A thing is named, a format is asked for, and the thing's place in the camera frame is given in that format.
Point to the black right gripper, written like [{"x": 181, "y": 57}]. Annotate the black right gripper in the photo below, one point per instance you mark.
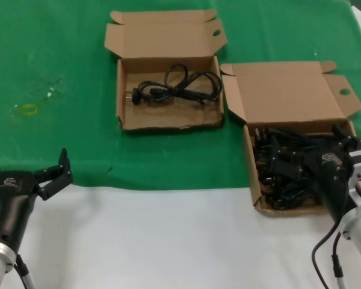
[{"x": 331, "y": 177}]

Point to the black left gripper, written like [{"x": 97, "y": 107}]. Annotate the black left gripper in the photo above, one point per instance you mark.
[{"x": 13, "y": 195}]

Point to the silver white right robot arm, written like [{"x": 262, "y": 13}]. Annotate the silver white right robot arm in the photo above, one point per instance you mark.
[{"x": 359, "y": 244}]

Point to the wide open cardboard box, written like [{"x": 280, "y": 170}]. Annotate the wide open cardboard box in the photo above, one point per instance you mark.
[{"x": 168, "y": 36}]

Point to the small white scrap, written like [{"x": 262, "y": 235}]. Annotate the small white scrap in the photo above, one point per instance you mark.
[{"x": 49, "y": 94}]

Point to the green tablecloth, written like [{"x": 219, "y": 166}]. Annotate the green tablecloth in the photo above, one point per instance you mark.
[{"x": 48, "y": 45}]

